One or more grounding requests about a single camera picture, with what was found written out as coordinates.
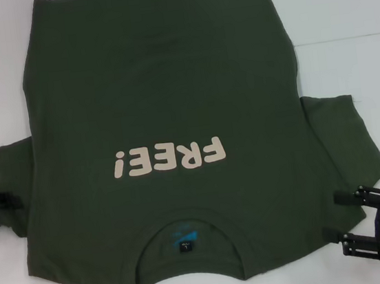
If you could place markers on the dark green FREE print t-shirt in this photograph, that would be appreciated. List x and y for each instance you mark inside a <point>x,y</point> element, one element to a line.
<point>171,99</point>

